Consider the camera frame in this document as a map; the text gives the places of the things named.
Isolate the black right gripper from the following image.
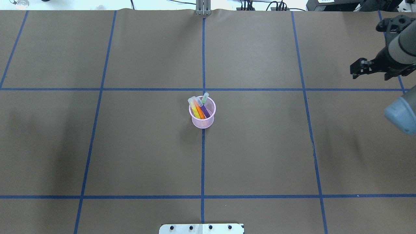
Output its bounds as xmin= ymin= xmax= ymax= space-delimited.
xmin=350 ymin=47 xmax=416 ymax=81

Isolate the green highlighter pen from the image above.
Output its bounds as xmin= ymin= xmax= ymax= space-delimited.
xmin=201 ymin=92 xmax=209 ymax=105

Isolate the purple highlighter pen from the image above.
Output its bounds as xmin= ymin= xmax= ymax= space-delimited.
xmin=196 ymin=97 xmax=210 ymax=118

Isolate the orange highlighter pen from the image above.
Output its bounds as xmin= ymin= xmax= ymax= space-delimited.
xmin=192 ymin=96 xmax=205 ymax=119

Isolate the yellow highlighter pen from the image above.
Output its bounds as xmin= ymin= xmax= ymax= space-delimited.
xmin=188 ymin=98 xmax=200 ymax=119

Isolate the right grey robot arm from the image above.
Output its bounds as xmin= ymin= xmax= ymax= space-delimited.
xmin=350 ymin=15 xmax=416 ymax=135

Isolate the pink mesh pen holder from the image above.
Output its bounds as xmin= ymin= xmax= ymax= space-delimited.
xmin=188 ymin=97 xmax=216 ymax=129

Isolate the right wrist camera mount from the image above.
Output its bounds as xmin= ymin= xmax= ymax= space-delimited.
xmin=376 ymin=15 xmax=416 ymax=45

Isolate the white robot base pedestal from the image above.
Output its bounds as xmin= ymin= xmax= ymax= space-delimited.
xmin=159 ymin=223 xmax=245 ymax=234

